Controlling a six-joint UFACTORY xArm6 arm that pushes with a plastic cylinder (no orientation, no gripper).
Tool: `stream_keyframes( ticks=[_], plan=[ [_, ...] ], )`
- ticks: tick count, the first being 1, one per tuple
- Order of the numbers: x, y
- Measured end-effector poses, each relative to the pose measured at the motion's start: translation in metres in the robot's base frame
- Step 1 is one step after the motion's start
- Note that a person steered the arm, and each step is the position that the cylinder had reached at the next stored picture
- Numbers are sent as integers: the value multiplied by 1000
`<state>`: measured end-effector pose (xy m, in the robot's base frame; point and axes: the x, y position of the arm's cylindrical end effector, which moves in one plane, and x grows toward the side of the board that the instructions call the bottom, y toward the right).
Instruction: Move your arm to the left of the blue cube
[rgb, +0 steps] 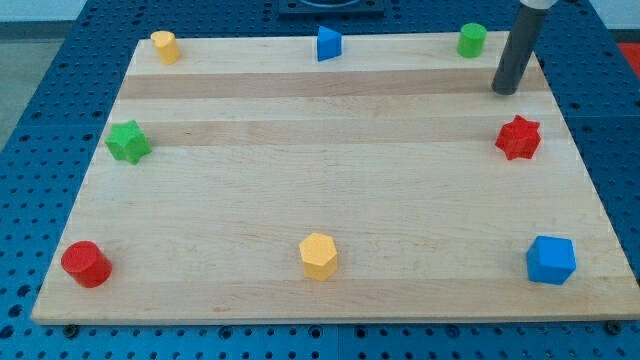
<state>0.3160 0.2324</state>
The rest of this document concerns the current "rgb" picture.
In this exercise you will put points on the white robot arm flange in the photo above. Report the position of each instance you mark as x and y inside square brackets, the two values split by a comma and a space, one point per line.
[538, 4]

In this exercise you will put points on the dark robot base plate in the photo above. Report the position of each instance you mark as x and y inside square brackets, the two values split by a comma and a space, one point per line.
[289, 8]

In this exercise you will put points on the green star block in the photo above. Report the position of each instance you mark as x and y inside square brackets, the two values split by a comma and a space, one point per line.
[127, 142]

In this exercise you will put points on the blue cube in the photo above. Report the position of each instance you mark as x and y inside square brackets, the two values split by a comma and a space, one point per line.
[550, 260]

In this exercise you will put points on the yellow hexagonal block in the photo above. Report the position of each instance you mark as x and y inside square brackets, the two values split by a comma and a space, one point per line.
[319, 256]

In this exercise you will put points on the blue triangular block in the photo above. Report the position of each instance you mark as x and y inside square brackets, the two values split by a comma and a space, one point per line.
[328, 43]

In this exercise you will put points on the grey cylindrical robot arm stick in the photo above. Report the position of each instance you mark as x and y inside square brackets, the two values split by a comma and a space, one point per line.
[519, 46]

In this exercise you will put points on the red star block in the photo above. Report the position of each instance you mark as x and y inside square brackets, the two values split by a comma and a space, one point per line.
[519, 138]

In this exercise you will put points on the wooden board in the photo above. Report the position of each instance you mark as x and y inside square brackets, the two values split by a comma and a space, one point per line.
[388, 148]

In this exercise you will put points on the red cylinder block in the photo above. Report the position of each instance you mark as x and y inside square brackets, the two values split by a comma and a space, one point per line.
[86, 264]

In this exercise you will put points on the green cylinder block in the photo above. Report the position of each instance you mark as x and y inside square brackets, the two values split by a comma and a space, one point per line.
[471, 40]

